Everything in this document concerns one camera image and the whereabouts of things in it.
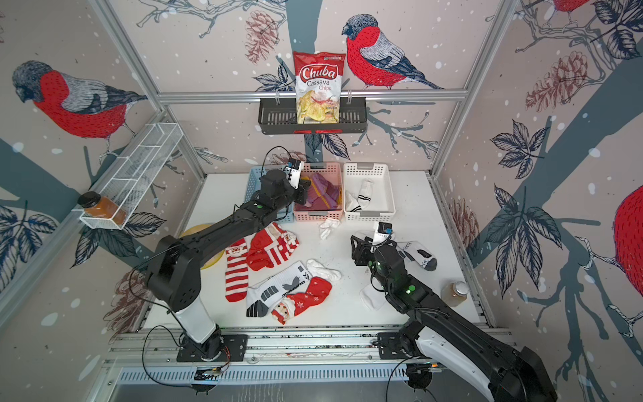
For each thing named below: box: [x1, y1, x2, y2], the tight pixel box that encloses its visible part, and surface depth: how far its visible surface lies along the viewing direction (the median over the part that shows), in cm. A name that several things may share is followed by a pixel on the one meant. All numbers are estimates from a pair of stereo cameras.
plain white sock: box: [359, 283, 388, 311], surface depth 85 cm
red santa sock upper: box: [246, 221, 300, 272], surface depth 95 cm
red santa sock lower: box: [271, 276, 333, 325], surface depth 83 cm
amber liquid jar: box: [440, 280, 470, 308], surface depth 76 cm
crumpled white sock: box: [319, 217, 341, 240], surface depth 103 cm
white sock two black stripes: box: [357, 177, 375, 206], surface depth 116 cm
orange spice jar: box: [77, 190, 127, 226], surface depth 63 cm
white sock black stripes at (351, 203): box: [344, 192, 363, 213], surface depth 108 cm
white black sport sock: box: [246, 261, 312, 318], surface depth 85 cm
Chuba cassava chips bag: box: [293, 51, 346, 125], surface depth 87 cm
